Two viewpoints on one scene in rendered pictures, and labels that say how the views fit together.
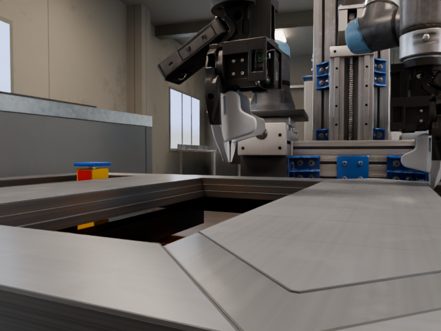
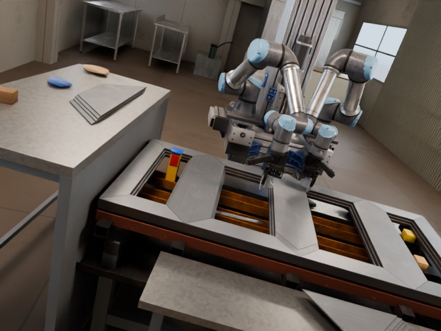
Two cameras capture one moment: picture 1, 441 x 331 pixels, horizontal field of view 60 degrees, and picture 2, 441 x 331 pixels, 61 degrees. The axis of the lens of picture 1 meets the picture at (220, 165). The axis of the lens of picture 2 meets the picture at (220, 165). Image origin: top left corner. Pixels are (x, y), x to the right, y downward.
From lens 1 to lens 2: 1.37 m
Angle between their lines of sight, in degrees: 31
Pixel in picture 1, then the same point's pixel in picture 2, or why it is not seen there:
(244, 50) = (277, 169)
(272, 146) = (246, 141)
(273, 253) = (291, 240)
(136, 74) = not seen: outside the picture
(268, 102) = (245, 112)
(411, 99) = (310, 168)
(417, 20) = (320, 146)
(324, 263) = (298, 243)
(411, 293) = (308, 249)
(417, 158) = (305, 184)
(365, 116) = not seen: hidden behind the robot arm
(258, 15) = (283, 159)
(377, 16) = not seen: hidden behind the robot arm
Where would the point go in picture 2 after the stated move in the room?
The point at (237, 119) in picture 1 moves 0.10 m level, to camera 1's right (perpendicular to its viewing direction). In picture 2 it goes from (268, 184) to (287, 185)
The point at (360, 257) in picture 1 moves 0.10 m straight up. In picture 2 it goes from (302, 242) to (310, 220)
